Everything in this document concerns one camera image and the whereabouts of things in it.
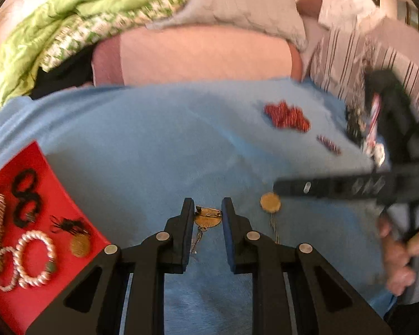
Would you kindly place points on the grey pillow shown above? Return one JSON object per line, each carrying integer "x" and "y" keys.
{"x": 248, "y": 3}

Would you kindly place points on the white textured pillow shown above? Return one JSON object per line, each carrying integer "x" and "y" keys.
{"x": 345, "y": 8}

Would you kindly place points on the person's right hand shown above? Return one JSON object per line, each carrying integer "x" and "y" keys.
{"x": 394, "y": 265}

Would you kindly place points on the small red beaded piece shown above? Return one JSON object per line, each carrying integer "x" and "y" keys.
{"x": 330, "y": 145}

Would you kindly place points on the black cloth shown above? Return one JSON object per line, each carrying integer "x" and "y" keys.
{"x": 66, "y": 73}

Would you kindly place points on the round gold brooch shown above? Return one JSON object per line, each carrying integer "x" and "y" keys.
{"x": 207, "y": 218}
{"x": 79, "y": 246}
{"x": 270, "y": 202}

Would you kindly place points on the green patterned quilt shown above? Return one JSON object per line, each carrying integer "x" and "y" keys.
{"x": 73, "y": 10}

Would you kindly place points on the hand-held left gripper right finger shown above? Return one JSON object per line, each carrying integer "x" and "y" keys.
{"x": 227, "y": 237}

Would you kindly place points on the light blue blanket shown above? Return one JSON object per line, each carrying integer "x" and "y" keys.
{"x": 160, "y": 139}

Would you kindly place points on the red polka dot scrunchie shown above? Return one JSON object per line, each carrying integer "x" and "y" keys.
{"x": 288, "y": 117}

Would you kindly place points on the pink bolster pillow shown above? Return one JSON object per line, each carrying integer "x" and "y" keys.
{"x": 202, "y": 56}

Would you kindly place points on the striped floral bedsheet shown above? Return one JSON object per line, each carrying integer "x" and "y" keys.
{"x": 342, "y": 59}

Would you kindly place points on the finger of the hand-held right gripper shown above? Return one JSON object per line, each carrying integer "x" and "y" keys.
{"x": 328, "y": 185}

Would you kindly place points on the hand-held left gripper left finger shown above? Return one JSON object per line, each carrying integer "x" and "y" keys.
{"x": 188, "y": 237}

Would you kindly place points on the black claw hair clip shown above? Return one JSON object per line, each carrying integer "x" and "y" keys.
{"x": 70, "y": 225}

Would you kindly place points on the black scrunchie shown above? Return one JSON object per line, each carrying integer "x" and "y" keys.
{"x": 17, "y": 216}

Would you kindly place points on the red jewelry box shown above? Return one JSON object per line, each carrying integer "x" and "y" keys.
{"x": 24, "y": 307}

